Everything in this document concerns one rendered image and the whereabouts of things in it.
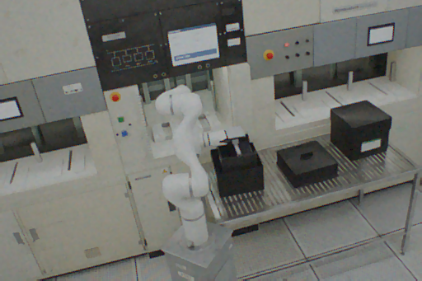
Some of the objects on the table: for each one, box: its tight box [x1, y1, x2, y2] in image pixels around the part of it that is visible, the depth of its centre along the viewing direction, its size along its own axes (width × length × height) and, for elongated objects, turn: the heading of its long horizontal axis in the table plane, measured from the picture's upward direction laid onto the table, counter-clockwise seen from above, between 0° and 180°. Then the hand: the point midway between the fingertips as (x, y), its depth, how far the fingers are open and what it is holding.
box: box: [330, 100, 392, 162], centre depth 264 cm, size 29×29×25 cm
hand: (234, 134), depth 237 cm, fingers closed on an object, 4 cm apart
